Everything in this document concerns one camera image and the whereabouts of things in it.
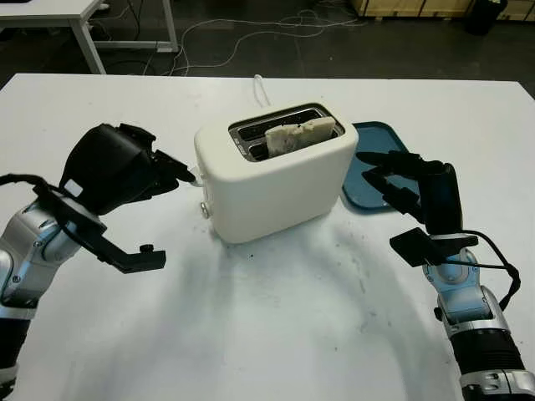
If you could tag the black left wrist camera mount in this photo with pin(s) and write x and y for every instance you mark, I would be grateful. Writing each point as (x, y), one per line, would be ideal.
(138, 261)

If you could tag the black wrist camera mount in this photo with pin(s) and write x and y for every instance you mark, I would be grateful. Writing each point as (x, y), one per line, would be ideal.
(138, 261)
(411, 248)

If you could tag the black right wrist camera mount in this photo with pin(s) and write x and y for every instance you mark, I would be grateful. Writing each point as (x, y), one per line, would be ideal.
(411, 248)

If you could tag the blue plastic tray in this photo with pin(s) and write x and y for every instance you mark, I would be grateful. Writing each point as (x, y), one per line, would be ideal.
(376, 138)

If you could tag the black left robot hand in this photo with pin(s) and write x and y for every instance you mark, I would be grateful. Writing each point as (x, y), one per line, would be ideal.
(108, 167)

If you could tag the white desk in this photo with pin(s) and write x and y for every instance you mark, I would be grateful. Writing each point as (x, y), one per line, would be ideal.
(42, 10)

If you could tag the black waste bin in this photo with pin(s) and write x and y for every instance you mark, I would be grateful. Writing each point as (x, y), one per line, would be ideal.
(485, 16)

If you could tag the small silver toaster knob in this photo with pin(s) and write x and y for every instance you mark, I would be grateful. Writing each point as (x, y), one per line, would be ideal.
(205, 209)

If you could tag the cream two-slot toaster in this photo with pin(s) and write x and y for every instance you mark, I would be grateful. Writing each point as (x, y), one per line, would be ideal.
(271, 196)

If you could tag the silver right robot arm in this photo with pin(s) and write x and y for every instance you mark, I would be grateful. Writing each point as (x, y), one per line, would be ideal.
(460, 301)

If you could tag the white toaster lever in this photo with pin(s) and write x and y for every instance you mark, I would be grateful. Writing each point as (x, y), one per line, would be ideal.
(198, 182)

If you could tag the slice of white bread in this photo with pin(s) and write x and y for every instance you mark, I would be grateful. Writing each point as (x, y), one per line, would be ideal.
(301, 131)

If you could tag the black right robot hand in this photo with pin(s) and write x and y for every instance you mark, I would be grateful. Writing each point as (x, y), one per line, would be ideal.
(443, 200)

